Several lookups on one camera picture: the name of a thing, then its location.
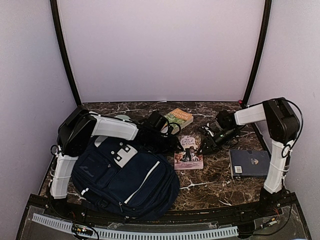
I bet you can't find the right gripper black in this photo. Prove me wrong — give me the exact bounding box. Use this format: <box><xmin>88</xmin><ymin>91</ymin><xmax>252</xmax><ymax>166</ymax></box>
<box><xmin>197</xmin><ymin>127</ymin><xmax>239</xmax><ymax>156</ymax></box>

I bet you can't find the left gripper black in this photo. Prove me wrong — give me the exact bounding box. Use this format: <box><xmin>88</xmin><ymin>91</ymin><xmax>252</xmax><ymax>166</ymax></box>
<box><xmin>149</xmin><ymin>131</ymin><xmax>184</xmax><ymax>157</ymax></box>

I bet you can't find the Taming of the Shrew book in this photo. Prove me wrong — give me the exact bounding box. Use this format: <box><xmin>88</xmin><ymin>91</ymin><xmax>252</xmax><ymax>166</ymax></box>
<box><xmin>174</xmin><ymin>135</ymin><xmax>204</xmax><ymax>171</ymax></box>

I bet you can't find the dark blue hardcover book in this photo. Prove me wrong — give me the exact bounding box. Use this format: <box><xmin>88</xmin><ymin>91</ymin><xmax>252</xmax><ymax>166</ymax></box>
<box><xmin>229</xmin><ymin>149</ymin><xmax>270</xmax><ymax>179</ymax></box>

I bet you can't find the navy blue student backpack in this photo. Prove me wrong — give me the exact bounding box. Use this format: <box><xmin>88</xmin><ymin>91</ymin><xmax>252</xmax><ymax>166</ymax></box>
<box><xmin>71</xmin><ymin>136</ymin><xmax>180</xmax><ymax>221</ymax></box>

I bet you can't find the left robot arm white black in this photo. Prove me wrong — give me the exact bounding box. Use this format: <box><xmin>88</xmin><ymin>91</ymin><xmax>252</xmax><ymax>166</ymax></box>
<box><xmin>50</xmin><ymin>105</ymin><xmax>183</xmax><ymax>218</ymax></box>

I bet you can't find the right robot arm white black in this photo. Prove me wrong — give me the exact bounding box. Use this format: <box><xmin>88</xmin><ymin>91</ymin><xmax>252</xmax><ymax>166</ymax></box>
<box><xmin>199</xmin><ymin>97</ymin><xmax>304</xmax><ymax>217</ymax></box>

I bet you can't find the orange green Treehouse paperback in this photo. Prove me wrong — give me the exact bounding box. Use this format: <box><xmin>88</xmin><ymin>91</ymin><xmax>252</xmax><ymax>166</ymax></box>
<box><xmin>164</xmin><ymin>108</ymin><xmax>194</xmax><ymax>135</ymax></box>

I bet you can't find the pale green bowl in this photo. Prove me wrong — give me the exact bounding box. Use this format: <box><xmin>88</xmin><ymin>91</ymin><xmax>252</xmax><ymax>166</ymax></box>
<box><xmin>116</xmin><ymin>114</ymin><xmax>131</xmax><ymax>120</ymax></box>

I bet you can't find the small circuit board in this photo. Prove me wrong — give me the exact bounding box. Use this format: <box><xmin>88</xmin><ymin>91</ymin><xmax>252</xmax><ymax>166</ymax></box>
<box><xmin>71</xmin><ymin>224</ymin><xmax>94</xmax><ymax>236</ymax></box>

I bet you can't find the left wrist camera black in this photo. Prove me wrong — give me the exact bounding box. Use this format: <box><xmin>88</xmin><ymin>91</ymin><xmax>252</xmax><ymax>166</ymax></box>
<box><xmin>147</xmin><ymin>111</ymin><xmax>167</xmax><ymax>131</ymax></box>

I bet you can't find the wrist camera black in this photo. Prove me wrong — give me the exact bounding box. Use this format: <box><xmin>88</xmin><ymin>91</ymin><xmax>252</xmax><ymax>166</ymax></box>
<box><xmin>215</xmin><ymin>110</ymin><xmax>236</xmax><ymax>129</ymax></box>
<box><xmin>147</xmin><ymin>111</ymin><xmax>167</xmax><ymax>131</ymax></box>

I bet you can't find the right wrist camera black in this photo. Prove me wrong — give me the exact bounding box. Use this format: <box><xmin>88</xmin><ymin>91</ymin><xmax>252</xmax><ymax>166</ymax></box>
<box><xmin>215</xmin><ymin>110</ymin><xmax>236</xmax><ymax>129</ymax></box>

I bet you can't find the right black frame post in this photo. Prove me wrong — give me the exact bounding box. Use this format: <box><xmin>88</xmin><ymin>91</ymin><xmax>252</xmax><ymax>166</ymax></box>
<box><xmin>242</xmin><ymin>0</ymin><xmax>272</xmax><ymax>108</ymax></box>

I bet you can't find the black frame post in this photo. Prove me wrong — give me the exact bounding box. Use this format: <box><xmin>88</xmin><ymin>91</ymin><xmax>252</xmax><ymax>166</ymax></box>
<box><xmin>49</xmin><ymin>0</ymin><xmax>82</xmax><ymax>106</ymax></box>
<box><xmin>242</xmin><ymin>0</ymin><xmax>272</xmax><ymax>108</ymax></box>

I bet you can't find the grey slotted cable duct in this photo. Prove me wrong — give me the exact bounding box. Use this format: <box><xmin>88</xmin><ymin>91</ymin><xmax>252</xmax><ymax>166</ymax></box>
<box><xmin>31</xmin><ymin>213</ymin><xmax>239</xmax><ymax>240</ymax></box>

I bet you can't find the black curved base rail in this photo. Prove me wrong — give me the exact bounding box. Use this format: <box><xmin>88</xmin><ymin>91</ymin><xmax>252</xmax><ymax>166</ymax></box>
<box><xmin>25</xmin><ymin>192</ymin><xmax>299</xmax><ymax>227</ymax></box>

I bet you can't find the left black frame post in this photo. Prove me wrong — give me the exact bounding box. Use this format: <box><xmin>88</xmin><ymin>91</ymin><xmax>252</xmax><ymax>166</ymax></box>
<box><xmin>49</xmin><ymin>0</ymin><xmax>82</xmax><ymax>106</ymax></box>

